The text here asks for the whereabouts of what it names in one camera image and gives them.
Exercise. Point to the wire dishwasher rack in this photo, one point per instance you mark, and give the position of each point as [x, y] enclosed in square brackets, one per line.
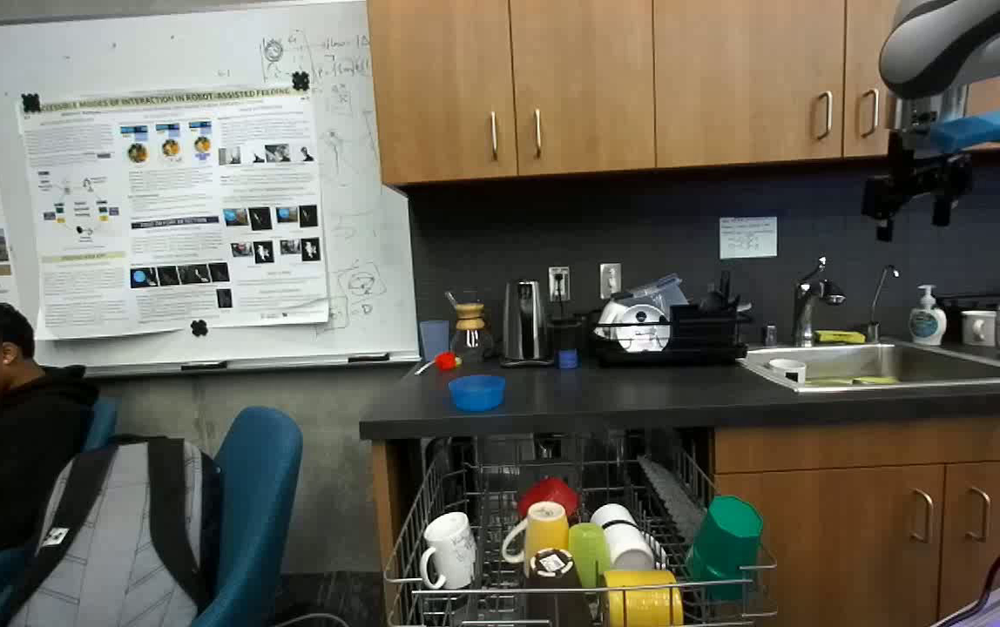
[663, 489]

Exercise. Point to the blue chair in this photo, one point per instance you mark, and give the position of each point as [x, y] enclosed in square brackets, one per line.
[260, 466]

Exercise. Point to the small red object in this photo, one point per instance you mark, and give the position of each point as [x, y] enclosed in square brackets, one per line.
[440, 365]

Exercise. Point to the light green cup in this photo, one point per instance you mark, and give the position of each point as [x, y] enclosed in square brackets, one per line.
[585, 552]

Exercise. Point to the green plastic cup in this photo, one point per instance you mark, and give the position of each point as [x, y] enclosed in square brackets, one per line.
[725, 541]

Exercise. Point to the white mug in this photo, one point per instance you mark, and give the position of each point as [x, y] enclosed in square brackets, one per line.
[449, 552]

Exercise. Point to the glass coffee carafe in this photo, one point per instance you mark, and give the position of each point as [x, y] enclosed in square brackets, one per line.
[468, 331]

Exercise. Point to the black dish drying rack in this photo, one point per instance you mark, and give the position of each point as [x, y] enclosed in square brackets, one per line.
[655, 324]

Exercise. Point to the paper wall notice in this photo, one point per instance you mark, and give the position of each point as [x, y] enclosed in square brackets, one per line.
[745, 238]

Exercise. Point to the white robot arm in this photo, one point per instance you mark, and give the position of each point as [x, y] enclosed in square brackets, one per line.
[931, 52]

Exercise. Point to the blue bowl on counter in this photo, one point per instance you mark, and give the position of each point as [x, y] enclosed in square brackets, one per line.
[479, 391]

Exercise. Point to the yellow mug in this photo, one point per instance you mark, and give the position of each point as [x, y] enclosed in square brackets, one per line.
[540, 528]

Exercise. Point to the upper wooden cabinets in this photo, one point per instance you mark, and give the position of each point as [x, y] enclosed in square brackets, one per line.
[531, 88]

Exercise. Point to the grey backpack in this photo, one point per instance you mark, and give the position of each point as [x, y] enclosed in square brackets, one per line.
[128, 541]

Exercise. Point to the red cup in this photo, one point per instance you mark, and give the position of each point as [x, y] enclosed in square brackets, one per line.
[547, 489]

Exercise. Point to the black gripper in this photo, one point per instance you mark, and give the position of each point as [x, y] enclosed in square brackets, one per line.
[906, 175]

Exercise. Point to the research poster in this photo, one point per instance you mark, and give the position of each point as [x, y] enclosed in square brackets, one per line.
[176, 218]

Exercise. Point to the lower wooden cabinets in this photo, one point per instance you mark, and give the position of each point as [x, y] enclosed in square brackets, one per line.
[870, 522]

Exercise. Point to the white cup lying sideways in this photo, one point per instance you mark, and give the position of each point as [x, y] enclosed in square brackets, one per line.
[625, 538]

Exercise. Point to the whiteboard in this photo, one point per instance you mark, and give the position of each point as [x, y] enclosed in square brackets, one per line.
[312, 49]

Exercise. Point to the stainless steel sink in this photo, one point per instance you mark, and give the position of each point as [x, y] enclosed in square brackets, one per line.
[870, 366]

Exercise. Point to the chrome faucet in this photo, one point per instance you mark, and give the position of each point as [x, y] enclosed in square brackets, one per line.
[814, 287]

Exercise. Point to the soap dispenser bottle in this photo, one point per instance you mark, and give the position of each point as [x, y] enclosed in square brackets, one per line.
[928, 323]

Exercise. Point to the wooden cabinets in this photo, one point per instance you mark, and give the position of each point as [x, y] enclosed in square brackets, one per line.
[531, 88]
[870, 522]

